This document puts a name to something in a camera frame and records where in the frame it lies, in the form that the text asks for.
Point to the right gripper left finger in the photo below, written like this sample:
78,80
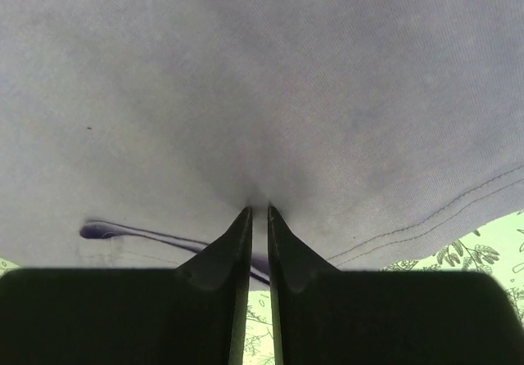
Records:
192,314

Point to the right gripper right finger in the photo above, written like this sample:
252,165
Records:
322,315

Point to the purple t shirt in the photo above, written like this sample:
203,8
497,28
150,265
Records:
133,132

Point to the floral table mat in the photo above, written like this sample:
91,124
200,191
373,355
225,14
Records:
470,260

